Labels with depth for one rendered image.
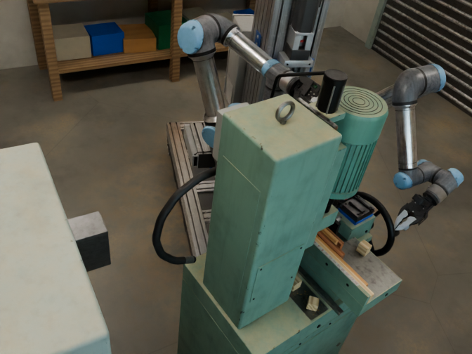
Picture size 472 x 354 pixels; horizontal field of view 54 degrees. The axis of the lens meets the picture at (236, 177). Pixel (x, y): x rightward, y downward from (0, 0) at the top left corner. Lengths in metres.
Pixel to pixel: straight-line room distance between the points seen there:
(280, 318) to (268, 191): 0.64
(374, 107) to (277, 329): 0.78
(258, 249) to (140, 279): 1.49
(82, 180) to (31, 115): 0.87
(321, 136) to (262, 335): 0.73
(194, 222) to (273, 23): 1.18
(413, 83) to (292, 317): 1.01
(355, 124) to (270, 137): 0.29
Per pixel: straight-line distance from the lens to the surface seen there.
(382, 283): 1.72
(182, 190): 1.31
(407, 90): 1.96
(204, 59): 1.88
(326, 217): 1.61
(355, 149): 1.37
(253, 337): 1.59
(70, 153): 3.49
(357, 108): 1.34
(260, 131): 1.13
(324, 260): 1.66
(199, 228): 2.62
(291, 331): 1.63
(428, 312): 2.94
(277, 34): 2.11
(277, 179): 1.09
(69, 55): 4.09
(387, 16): 5.42
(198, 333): 1.91
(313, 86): 1.63
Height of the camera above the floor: 2.16
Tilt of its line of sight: 41 degrees down
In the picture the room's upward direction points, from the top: 9 degrees clockwise
